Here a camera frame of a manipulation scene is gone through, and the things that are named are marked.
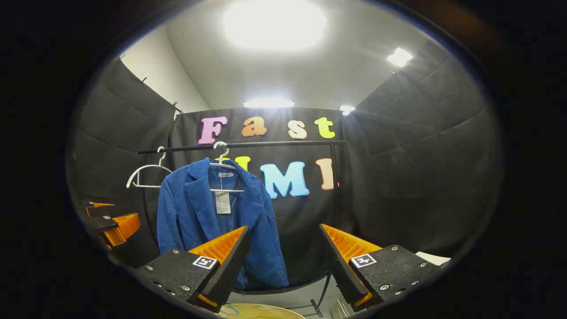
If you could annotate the black backdrop cloth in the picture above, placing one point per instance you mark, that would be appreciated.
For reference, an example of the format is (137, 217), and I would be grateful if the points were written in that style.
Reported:
(398, 177)

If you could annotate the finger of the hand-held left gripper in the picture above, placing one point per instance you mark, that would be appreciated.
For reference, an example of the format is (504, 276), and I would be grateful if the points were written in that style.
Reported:
(102, 223)
(99, 209)

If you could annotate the cream round laundry hamper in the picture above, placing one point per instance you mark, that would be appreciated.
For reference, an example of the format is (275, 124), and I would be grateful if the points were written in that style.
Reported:
(261, 312)

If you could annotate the black metal clothes rack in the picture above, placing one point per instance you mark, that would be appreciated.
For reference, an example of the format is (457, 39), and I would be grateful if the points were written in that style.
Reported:
(274, 144)

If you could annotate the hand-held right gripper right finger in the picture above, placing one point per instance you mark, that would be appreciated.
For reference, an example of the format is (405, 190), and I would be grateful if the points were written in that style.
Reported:
(341, 270)

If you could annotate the white flat panel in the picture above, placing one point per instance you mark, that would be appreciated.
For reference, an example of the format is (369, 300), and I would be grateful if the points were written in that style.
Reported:
(433, 258)

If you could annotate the white plastic clothes hanger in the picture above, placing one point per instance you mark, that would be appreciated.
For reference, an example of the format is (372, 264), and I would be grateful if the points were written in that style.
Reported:
(223, 156)
(150, 166)

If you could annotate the grey ribbed panel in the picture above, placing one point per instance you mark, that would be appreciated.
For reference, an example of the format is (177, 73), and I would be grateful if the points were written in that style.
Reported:
(341, 310)

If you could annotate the ceiling light panel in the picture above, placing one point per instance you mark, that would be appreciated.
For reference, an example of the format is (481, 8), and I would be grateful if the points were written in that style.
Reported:
(268, 103)
(274, 22)
(399, 57)
(346, 110)

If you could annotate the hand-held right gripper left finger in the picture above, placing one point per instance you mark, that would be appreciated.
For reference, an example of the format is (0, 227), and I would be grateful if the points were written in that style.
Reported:
(230, 270)

